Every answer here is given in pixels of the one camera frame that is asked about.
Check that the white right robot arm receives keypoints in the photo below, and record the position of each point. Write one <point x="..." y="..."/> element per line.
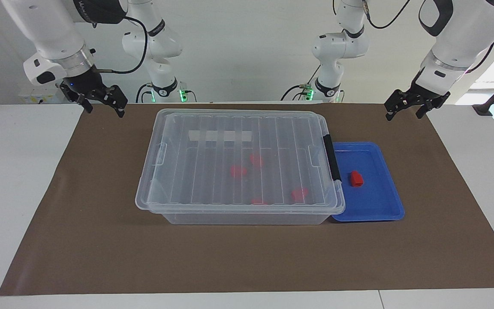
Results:
<point x="49" y="25"/>

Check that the black box latch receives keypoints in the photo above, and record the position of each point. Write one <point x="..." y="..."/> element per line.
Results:
<point x="332" y="159"/>

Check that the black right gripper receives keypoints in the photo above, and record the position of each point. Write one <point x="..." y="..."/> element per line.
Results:
<point x="88" y="88"/>

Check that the clear plastic box lid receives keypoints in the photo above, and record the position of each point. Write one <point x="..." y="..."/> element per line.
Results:
<point x="195" y="180"/>

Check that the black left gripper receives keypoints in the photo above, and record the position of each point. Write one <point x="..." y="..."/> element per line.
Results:
<point x="423" y="95"/>

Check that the red block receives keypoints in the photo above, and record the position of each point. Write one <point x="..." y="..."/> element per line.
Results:
<point x="299" y="194"/>
<point x="256" y="160"/>
<point x="356" y="179"/>
<point x="238" y="171"/>
<point x="259" y="201"/>

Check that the brown table mat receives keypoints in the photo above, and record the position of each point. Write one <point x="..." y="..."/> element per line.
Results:
<point x="101" y="257"/>

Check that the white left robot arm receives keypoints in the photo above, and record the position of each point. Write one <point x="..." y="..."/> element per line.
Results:
<point x="461" y="34"/>

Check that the blue plastic tray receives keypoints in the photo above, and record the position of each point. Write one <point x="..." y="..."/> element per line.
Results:
<point x="375" y="201"/>

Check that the clear plastic storage box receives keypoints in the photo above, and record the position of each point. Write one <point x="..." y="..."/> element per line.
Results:
<point x="247" y="219"/>

